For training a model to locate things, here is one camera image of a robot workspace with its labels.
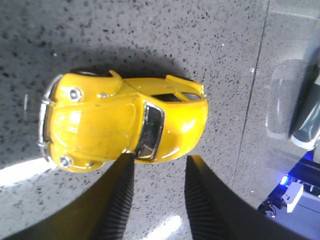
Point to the white electronic device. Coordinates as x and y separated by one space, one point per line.
292 195

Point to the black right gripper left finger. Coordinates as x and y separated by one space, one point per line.
101 213

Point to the yellow toy beetle car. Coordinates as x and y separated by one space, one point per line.
87 119

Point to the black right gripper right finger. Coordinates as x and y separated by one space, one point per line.
215 212

